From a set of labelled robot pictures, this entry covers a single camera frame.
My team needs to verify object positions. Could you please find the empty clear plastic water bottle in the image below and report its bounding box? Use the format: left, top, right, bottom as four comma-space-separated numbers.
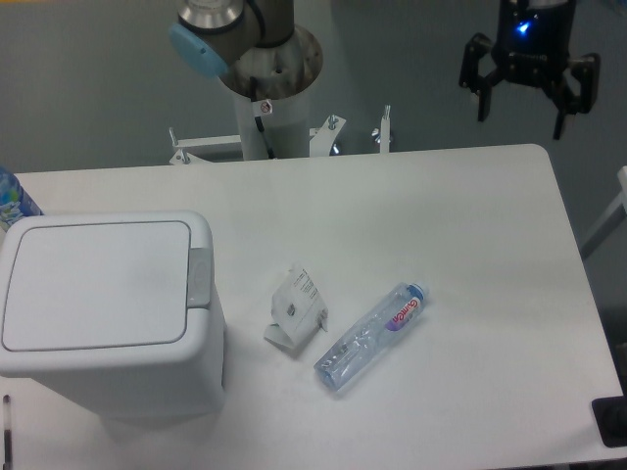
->
313, 282, 430, 392

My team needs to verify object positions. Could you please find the silver robot arm blue cap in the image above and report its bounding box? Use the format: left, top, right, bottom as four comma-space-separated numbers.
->
169, 1, 601, 139

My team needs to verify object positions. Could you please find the black device at table corner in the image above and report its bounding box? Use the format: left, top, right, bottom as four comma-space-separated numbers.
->
592, 396, 626, 448

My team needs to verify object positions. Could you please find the white plastic trash can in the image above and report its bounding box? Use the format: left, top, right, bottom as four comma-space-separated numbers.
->
1, 211, 226, 419

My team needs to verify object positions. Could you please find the crumpled white paper carton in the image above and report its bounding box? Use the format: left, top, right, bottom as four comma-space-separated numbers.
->
264, 261, 329, 359

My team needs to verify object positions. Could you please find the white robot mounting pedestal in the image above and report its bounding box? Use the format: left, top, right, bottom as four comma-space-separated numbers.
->
169, 24, 346, 161

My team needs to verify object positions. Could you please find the blue patterned bottle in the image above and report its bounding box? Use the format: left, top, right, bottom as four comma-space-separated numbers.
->
1, 167, 44, 231

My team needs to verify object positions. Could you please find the white clamp bracket with bolt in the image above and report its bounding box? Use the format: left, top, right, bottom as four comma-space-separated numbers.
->
371, 104, 392, 154

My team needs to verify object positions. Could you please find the white metal frame right edge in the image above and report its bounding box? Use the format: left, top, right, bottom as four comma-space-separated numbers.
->
580, 166, 626, 259

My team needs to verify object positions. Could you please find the grey trash can push button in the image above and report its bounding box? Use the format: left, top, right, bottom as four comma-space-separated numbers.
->
187, 248, 214, 308

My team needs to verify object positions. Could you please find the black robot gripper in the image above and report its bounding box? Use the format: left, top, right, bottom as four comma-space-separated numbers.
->
458, 1, 601, 140

